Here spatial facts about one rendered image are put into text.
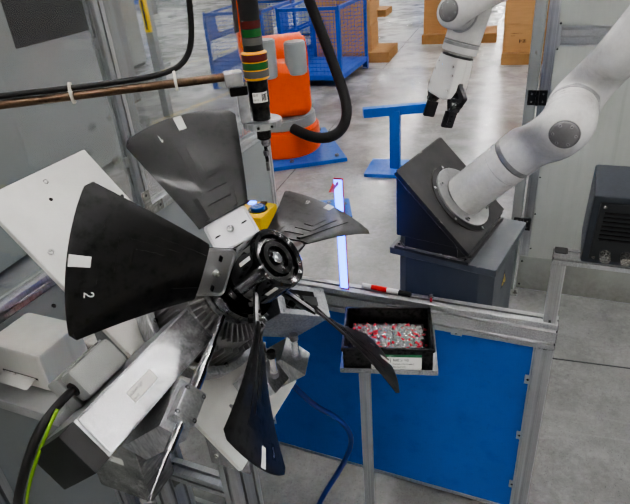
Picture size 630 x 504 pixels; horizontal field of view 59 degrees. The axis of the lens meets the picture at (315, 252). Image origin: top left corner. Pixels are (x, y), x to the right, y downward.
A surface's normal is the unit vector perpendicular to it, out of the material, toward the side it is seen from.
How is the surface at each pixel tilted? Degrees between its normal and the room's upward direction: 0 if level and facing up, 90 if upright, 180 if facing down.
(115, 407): 50
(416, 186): 44
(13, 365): 90
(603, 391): 0
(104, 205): 69
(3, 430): 90
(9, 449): 90
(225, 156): 39
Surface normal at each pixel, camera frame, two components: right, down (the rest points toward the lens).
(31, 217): 0.66, -0.46
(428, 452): -0.38, 0.48
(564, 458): -0.07, -0.86
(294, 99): 0.18, 0.48
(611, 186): -0.17, -0.71
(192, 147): 0.14, -0.33
